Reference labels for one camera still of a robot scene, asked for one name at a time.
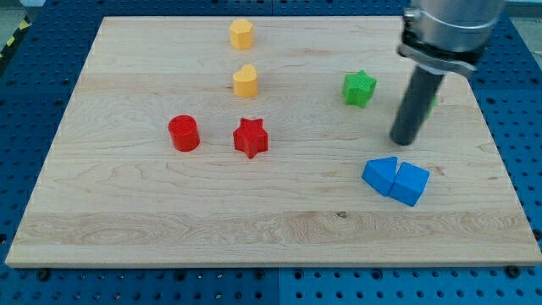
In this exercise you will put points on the blue cube block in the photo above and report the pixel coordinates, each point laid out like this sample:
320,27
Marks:
409,184

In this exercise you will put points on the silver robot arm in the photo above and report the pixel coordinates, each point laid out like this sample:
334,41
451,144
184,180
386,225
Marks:
446,36

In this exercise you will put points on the red star block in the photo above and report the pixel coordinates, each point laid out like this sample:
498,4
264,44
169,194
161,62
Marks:
250,137

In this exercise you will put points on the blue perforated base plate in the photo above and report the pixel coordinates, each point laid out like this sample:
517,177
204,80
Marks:
35,89

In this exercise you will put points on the yellow heart block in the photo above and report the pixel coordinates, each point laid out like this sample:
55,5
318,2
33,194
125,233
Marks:
245,81

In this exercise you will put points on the light wooden board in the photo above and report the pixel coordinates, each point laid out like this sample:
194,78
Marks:
113,191

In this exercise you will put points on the green block behind rod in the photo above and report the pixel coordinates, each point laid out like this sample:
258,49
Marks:
431,106

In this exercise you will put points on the red cylinder block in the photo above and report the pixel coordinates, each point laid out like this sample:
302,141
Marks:
184,133

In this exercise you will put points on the yellow hexagon block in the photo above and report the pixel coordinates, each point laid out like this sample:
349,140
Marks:
242,34

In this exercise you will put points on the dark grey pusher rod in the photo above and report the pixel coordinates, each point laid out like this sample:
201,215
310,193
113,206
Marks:
415,106

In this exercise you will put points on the green star block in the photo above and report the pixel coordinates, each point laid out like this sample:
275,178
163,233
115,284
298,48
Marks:
358,88

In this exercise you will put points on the blue triangle block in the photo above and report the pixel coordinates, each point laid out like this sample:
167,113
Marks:
380,174

